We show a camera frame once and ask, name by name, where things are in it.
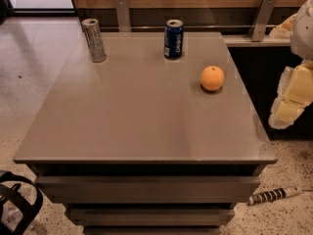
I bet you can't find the horizontal metal rail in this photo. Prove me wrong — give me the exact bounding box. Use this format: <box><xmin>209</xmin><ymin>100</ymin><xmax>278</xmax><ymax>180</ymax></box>
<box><xmin>100</xmin><ymin>24</ymin><xmax>277</xmax><ymax>31</ymax></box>

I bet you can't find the orange fruit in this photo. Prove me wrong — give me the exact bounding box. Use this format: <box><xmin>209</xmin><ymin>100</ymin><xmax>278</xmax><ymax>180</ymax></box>
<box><xmin>201</xmin><ymin>66</ymin><xmax>224</xmax><ymax>91</ymax></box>

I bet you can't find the metal bracket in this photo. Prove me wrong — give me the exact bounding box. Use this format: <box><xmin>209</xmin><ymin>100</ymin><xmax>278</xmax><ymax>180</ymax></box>
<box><xmin>248</xmin><ymin>0</ymin><xmax>277</xmax><ymax>42</ymax></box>
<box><xmin>114</xmin><ymin>0</ymin><xmax>131</xmax><ymax>32</ymax></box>

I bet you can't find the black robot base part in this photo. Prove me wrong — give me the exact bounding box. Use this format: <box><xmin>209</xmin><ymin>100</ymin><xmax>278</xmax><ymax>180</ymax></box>
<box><xmin>0</xmin><ymin>170</ymin><xmax>43</xmax><ymax>235</ymax></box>

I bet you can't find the grey drawer cabinet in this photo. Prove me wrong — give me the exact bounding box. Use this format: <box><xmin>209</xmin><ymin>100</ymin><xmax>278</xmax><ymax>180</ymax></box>
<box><xmin>15</xmin><ymin>32</ymin><xmax>276</xmax><ymax>235</ymax></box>

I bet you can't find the white power strip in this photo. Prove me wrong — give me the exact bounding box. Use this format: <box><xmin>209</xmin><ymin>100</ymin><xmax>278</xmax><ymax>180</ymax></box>
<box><xmin>247</xmin><ymin>186</ymin><xmax>302</xmax><ymax>206</ymax></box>

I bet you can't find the right metal bracket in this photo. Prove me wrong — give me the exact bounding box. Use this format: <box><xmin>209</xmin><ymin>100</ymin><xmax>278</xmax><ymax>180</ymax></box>
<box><xmin>248</xmin><ymin>0</ymin><xmax>277</xmax><ymax>42</ymax></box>

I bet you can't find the silver patterned can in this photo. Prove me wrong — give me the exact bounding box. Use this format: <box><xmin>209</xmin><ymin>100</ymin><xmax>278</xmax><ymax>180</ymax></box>
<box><xmin>81</xmin><ymin>19</ymin><xmax>107</xmax><ymax>63</ymax></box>

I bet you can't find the blue soda can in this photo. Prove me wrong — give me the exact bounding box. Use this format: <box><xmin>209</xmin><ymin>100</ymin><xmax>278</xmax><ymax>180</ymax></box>
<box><xmin>164</xmin><ymin>20</ymin><xmax>184</xmax><ymax>59</ymax></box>

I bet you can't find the left metal bracket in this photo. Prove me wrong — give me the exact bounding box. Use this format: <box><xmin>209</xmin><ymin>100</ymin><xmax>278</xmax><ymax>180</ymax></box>
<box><xmin>114</xmin><ymin>0</ymin><xmax>131</xmax><ymax>32</ymax></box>

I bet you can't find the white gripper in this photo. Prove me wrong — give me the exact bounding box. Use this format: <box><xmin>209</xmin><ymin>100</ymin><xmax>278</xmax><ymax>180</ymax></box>
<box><xmin>268</xmin><ymin>0</ymin><xmax>313</xmax><ymax>129</ymax></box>

